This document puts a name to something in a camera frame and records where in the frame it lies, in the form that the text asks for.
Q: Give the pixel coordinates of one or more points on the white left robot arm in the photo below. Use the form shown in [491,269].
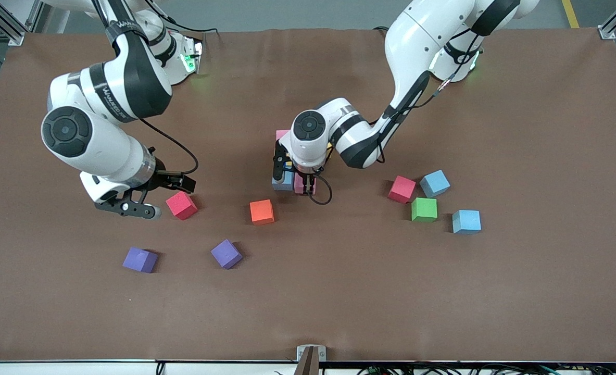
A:
[422,36]

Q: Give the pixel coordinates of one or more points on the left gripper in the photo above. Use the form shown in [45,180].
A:
[304,180]

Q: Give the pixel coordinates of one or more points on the grey metal camera bracket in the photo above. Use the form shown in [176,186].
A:
[311,359]

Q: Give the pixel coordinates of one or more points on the orange foam cube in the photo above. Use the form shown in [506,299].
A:
[261,211]

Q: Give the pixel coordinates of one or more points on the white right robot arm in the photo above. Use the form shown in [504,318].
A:
[125,88]

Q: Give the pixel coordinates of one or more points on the purple foam cube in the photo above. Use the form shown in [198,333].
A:
[139,259]
[226,253]

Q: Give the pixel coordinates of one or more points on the green foam cube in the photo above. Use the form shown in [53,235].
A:
[424,209]

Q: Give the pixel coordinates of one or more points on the red foam cube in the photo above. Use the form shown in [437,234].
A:
[181,204]
[402,188]

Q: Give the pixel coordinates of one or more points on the blue foam cube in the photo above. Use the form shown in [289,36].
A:
[288,182]
[466,221]
[435,183]

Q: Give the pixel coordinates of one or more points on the white table edge rail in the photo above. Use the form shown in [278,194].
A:
[78,369]

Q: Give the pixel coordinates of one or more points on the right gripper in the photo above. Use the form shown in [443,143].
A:
[165,179]

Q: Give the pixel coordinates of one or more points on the pink foam cube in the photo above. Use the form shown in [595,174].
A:
[297,186]
[281,134]

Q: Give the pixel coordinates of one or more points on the brown table mat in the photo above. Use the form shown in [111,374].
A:
[308,291]

